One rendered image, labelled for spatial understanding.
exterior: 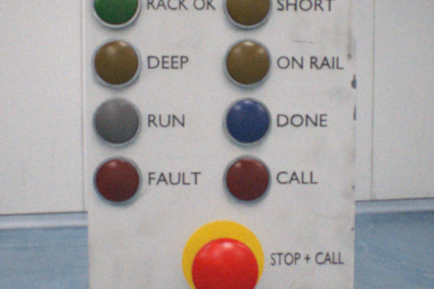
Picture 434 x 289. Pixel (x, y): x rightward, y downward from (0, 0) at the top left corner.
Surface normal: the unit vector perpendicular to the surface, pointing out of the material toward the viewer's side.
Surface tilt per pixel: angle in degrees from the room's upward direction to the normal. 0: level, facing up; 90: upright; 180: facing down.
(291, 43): 90
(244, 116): 88
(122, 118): 88
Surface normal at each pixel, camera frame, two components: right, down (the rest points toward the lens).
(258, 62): 0.11, 0.05
